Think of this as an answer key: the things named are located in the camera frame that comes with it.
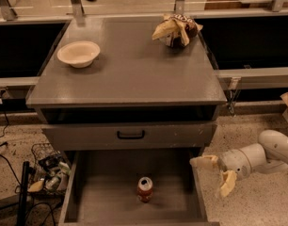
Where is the wire basket with items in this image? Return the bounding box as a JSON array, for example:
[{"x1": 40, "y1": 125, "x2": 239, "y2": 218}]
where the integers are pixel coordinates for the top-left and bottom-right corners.
[{"x1": 28, "y1": 143, "x2": 71, "y2": 195}]

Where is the metal rail frame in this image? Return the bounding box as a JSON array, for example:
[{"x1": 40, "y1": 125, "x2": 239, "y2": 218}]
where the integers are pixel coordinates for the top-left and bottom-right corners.
[{"x1": 0, "y1": 0, "x2": 288, "y2": 111}]

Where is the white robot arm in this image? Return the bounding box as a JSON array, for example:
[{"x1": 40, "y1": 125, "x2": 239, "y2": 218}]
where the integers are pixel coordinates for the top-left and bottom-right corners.
[{"x1": 189, "y1": 130, "x2": 288, "y2": 197}]

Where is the open grey middle drawer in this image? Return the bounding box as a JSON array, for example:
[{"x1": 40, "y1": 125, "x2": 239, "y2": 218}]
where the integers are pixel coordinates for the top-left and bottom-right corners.
[{"x1": 59, "y1": 149, "x2": 220, "y2": 226}]

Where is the grey top drawer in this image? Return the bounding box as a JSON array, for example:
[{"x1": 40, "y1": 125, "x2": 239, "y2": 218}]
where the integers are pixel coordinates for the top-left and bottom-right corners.
[{"x1": 43, "y1": 121, "x2": 216, "y2": 151}]

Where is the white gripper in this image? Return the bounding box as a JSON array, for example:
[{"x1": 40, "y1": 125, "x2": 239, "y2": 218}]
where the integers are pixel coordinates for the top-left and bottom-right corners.
[{"x1": 189, "y1": 149, "x2": 251, "y2": 198}]

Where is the black drawer handle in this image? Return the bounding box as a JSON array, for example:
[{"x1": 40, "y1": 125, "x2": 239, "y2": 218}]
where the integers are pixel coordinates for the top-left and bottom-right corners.
[{"x1": 117, "y1": 130, "x2": 146, "y2": 140}]

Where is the black floor cable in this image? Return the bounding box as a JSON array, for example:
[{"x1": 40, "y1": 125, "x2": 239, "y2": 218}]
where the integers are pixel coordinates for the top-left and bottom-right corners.
[{"x1": 0, "y1": 89, "x2": 57, "y2": 226}]

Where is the grey drawer cabinet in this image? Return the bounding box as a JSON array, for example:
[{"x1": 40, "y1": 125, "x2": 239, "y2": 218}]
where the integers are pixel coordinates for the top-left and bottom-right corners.
[{"x1": 25, "y1": 15, "x2": 228, "y2": 226}]

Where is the black stand post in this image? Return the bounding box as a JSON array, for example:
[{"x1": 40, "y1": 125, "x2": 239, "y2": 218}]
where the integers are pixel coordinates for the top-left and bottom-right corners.
[{"x1": 16, "y1": 161, "x2": 29, "y2": 226}]

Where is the crumpled chip bag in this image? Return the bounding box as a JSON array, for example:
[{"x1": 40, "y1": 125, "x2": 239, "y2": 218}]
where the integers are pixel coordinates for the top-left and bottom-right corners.
[{"x1": 152, "y1": 14, "x2": 203, "y2": 47}]

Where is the red coke can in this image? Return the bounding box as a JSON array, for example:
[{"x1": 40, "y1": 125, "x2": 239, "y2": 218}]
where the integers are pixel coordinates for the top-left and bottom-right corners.
[{"x1": 136, "y1": 177, "x2": 153, "y2": 202}]

